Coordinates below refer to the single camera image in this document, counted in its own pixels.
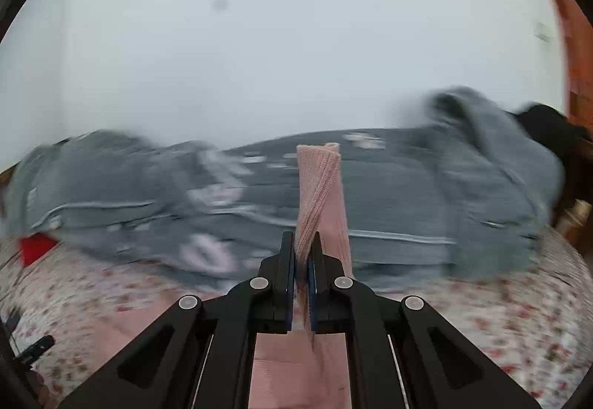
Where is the wooden door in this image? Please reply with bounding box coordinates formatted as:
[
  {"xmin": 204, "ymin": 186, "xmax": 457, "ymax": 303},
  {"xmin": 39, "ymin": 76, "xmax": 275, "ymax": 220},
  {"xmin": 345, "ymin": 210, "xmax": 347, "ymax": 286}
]
[{"xmin": 543, "ymin": 0, "xmax": 593, "ymax": 132}]

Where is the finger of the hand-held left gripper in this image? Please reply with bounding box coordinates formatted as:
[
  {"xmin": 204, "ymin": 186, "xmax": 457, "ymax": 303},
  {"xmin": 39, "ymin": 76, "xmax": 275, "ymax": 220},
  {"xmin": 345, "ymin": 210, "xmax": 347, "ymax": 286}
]
[{"xmin": 13, "ymin": 335, "xmax": 55, "ymax": 364}]

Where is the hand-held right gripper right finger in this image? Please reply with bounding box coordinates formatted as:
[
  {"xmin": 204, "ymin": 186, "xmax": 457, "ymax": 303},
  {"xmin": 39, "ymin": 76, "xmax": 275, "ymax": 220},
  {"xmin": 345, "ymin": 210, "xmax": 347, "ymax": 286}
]
[{"xmin": 308, "ymin": 230, "xmax": 544, "ymax": 409}]

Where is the black cloth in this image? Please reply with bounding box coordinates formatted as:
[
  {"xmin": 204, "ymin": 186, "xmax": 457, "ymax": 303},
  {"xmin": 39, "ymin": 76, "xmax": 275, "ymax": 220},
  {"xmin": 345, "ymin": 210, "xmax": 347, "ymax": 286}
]
[{"xmin": 516, "ymin": 103, "xmax": 585, "ymax": 162}]

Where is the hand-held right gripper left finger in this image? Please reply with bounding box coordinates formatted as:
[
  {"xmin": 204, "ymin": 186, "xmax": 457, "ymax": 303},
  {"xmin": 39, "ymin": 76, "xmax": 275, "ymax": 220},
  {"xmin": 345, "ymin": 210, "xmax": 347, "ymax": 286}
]
[{"xmin": 58, "ymin": 230, "xmax": 296, "ymax": 409}]

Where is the floral bedsheet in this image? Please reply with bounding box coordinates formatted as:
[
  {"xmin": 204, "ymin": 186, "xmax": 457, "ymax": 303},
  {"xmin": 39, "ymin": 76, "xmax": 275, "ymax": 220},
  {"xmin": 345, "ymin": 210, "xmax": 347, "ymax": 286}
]
[{"xmin": 0, "ymin": 224, "xmax": 593, "ymax": 409}]

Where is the red cloth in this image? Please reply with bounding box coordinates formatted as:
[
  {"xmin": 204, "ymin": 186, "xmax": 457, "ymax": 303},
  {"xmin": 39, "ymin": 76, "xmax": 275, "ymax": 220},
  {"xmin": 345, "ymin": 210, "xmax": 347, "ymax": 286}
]
[{"xmin": 19, "ymin": 233, "xmax": 59, "ymax": 267}]

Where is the grey printed quilt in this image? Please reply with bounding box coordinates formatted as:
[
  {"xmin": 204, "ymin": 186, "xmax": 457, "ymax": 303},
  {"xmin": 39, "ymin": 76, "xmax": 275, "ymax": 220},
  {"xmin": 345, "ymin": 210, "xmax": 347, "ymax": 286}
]
[{"xmin": 7, "ymin": 86, "xmax": 567, "ymax": 295}]

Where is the pink knit sweater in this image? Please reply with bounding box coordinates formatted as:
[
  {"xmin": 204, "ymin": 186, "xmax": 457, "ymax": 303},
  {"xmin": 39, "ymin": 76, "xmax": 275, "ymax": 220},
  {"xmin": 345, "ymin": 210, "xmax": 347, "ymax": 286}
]
[{"xmin": 90, "ymin": 142, "xmax": 358, "ymax": 409}]

